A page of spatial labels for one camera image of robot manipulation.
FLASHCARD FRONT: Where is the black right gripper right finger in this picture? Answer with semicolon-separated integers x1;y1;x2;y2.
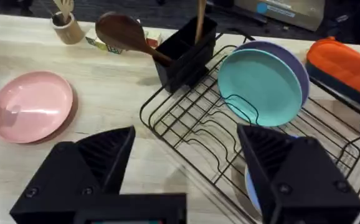
236;123;360;224

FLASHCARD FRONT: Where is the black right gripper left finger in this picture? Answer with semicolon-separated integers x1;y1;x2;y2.
9;125;136;224

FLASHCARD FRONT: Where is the pink plate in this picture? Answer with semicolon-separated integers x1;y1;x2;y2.
0;70;74;144

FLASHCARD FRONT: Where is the light blue plate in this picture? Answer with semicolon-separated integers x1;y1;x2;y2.
244;164;263;214

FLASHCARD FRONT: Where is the teal plate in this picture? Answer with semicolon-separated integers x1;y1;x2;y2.
217;49;303;128

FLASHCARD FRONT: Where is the purple plate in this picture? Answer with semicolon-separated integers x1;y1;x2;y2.
234;40;311;107

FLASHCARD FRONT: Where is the wooden cup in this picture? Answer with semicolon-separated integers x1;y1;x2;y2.
50;12;85;45

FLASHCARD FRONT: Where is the light wooden fork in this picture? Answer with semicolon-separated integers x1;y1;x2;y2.
52;0;75;24

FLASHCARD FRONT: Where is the orange quilted bag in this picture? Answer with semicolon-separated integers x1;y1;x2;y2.
305;36;360;111

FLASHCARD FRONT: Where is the dark wooden spoon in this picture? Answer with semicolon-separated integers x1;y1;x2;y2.
95;11;173;67

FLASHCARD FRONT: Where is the black cutlery holder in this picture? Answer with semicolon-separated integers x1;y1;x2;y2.
153;15;217;93

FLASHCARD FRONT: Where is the silver metal box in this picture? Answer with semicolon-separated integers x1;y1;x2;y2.
233;0;326;32

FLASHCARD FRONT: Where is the black wire dish rack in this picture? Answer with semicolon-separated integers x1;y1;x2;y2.
139;27;360;224

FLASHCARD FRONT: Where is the light wooden utensil handle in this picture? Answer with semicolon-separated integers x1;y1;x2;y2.
194;0;207;45

